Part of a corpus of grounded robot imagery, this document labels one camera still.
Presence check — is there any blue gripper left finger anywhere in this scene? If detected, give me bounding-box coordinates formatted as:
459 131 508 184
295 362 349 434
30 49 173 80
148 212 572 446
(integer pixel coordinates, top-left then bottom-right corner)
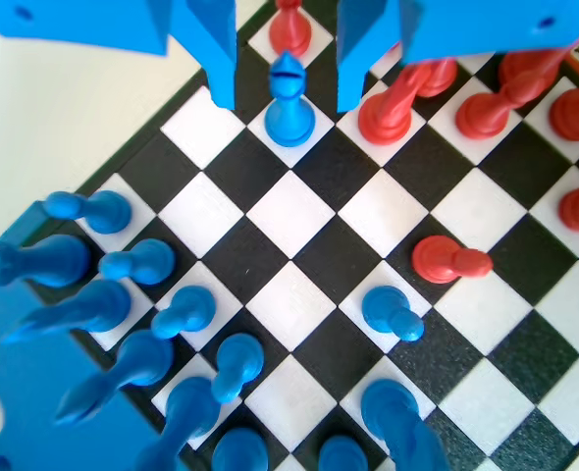
0 0 237 111

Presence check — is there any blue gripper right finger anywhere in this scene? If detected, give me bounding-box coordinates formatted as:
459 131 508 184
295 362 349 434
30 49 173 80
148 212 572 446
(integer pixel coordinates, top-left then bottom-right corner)
337 0 579 114

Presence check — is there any blue bishop chess piece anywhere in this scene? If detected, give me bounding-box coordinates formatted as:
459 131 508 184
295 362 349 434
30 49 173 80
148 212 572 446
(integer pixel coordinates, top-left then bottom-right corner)
263 48 315 148
53 329 176 427

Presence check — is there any red king chess piece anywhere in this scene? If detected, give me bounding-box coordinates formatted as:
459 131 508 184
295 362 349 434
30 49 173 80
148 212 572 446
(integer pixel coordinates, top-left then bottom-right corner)
498 46 573 92

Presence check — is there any blue pawn chess piece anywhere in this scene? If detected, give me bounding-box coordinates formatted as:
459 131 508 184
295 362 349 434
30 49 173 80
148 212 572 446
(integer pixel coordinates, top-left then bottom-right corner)
361 286 426 343
41 189 132 236
317 435 369 471
97 238 177 286
210 333 265 404
150 286 217 340

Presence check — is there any red queen chess piece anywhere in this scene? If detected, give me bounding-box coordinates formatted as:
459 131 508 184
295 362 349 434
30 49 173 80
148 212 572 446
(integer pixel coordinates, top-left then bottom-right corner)
548 86 579 143

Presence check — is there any blue rook chess piece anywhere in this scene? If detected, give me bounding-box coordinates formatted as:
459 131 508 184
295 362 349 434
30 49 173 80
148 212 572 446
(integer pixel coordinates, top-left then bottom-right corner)
0 234 92 289

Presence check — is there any blue knight chess piece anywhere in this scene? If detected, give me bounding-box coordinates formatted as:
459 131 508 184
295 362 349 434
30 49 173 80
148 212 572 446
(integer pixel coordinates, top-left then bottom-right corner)
2 280 132 344
360 379 450 471

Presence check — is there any black and white chessboard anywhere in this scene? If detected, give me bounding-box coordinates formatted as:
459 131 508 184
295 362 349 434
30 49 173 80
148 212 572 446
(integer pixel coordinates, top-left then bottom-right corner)
71 0 579 471

